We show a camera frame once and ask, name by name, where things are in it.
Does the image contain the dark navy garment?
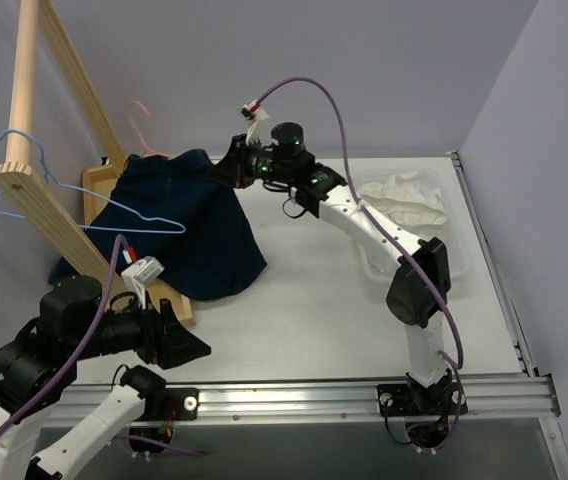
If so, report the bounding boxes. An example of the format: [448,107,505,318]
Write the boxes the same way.
[53,148,269,302]

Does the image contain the pink wire hanger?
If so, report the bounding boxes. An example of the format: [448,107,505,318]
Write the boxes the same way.
[127,100,170,158]

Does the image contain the light blue wire hanger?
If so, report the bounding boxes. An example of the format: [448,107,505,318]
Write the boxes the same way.
[0,128,187,235]

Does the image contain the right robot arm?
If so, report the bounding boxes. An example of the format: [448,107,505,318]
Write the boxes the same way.
[209,122,451,413]

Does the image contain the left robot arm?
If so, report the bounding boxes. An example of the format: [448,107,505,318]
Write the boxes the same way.
[0,276,211,479]

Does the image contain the clear plastic basket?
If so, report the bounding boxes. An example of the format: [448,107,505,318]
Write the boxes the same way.
[353,168,470,280]

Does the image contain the wooden clothes rack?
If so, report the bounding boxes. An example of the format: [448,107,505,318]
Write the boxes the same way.
[0,0,198,328]

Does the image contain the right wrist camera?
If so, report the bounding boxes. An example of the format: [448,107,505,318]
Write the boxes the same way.
[240,100,270,145]

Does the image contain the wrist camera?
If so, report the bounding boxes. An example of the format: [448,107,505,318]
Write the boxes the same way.
[120,249,164,310]
[240,100,270,145]

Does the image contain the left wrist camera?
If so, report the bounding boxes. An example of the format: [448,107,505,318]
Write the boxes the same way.
[120,249,164,310]

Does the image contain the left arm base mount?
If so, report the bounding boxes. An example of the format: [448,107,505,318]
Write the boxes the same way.
[126,387,199,454]

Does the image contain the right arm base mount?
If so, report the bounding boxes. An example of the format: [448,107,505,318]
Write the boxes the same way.
[376,368,468,455]

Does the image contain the aluminium mounting rail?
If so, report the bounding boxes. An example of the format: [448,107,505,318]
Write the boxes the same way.
[43,375,562,426]

